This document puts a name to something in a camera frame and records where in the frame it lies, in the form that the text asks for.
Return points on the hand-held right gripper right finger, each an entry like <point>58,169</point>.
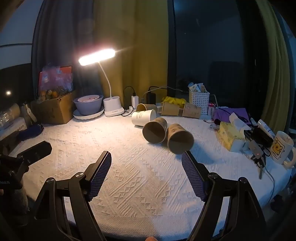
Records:
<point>193,177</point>

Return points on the small red and white box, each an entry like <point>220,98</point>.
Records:
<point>211,110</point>

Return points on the person's right hand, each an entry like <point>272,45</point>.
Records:
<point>151,238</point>

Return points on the grey curtain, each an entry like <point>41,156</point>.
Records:
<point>60,34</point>

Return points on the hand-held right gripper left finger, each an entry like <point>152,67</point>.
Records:
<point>99,178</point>

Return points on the clear plastic bag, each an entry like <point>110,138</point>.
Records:
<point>56,78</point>

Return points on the white tube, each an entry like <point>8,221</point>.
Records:
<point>266,127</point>

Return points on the white bear print mug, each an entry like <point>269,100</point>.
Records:
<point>281,148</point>

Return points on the black box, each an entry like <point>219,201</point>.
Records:
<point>261,136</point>

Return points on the purple cloth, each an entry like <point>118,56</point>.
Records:
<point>227,114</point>

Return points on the brown paper cup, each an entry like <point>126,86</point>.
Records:
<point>148,107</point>
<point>179,140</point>
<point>153,132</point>
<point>170,109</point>
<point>192,111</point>

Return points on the dark blue object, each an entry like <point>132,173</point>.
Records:
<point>31,132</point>

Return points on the cardboard box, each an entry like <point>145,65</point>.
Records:
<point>55,112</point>

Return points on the purple bowl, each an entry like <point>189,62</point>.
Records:
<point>89,107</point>

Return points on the white textured tablecloth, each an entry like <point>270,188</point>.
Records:
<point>138,180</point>

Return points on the pile of small oranges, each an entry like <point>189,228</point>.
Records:
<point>49,94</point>

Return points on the yellow tissue box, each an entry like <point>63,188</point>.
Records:
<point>229,138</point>

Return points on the white desk lamp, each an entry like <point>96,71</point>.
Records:
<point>113,106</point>

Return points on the white carton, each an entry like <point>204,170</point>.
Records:
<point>11,128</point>

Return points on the yellow cloth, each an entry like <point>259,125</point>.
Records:
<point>173,101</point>

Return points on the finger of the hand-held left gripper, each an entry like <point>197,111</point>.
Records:
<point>37,150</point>

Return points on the yellow curtain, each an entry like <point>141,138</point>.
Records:
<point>276,69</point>
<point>138,46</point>

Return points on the bunch of keys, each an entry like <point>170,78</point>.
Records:
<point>257,150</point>

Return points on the white charger plug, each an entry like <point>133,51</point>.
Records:
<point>135,100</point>

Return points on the white plate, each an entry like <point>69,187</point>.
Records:
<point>87,116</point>

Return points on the black power adapter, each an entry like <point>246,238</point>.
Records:
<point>151,98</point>

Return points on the pink bowl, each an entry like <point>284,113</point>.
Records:
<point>89,99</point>

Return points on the white paper cup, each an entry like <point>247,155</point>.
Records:
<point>143,118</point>

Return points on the white plastic basket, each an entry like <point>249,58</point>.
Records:
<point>199,102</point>

